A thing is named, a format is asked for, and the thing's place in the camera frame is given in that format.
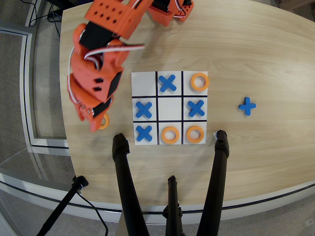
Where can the grey metal floor frame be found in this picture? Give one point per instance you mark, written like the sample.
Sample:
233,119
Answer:
27,98

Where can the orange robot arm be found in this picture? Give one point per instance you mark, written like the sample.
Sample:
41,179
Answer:
108,12

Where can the black stand pole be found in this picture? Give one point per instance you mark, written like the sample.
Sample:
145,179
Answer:
61,206

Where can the cardboard box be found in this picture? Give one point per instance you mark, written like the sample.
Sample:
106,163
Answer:
295,3

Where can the blue cross piece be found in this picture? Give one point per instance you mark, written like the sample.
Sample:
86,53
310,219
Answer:
144,133
247,106
167,83
144,109
196,108

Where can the small white tag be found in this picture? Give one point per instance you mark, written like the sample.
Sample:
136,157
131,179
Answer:
214,134

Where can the thin black tripod leg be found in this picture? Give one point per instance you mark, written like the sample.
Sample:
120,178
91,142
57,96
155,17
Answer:
173,196

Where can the white tic-tac-toe board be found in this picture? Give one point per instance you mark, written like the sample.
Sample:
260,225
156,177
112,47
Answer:
144,81

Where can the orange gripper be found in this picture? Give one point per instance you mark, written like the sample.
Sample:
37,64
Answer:
100,109

